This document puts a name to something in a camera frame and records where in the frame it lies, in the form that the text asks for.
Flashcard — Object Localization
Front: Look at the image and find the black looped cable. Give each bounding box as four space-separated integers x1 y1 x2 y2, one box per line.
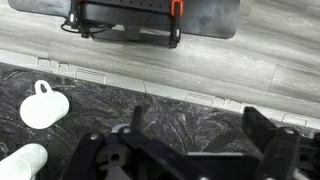
60 20 115 36

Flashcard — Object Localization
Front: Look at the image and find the white ceramic mug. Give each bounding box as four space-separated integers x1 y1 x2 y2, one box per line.
19 79 71 130
0 143 49 180

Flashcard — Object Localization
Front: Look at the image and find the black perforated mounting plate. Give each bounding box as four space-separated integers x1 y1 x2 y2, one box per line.
78 0 184 34

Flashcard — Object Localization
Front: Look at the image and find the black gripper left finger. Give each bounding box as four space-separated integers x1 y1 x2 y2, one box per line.
60 105 202 180

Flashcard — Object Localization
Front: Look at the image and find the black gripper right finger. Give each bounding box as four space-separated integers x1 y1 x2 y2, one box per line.
241 106 320 180

